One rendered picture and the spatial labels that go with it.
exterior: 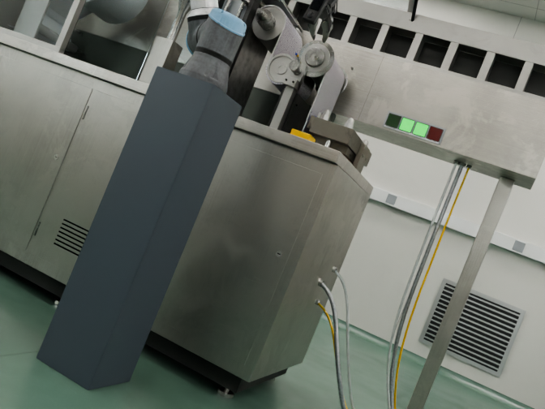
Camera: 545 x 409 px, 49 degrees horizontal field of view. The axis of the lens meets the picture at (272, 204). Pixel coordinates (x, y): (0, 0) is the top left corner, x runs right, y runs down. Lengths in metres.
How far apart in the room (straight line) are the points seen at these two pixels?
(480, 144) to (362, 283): 2.55
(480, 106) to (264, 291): 1.18
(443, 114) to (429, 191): 2.34
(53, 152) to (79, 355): 0.96
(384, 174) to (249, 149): 2.96
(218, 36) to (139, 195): 0.51
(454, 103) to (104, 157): 1.41
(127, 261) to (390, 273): 3.36
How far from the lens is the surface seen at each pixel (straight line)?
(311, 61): 2.35
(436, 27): 2.70
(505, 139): 2.53
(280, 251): 1.95
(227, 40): 1.78
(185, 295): 2.08
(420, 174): 4.89
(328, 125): 2.23
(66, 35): 2.65
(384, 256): 4.84
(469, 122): 2.55
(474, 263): 2.61
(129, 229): 1.70
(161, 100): 1.73
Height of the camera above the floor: 0.63
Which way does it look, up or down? 1 degrees up
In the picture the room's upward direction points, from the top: 22 degrees clockwise
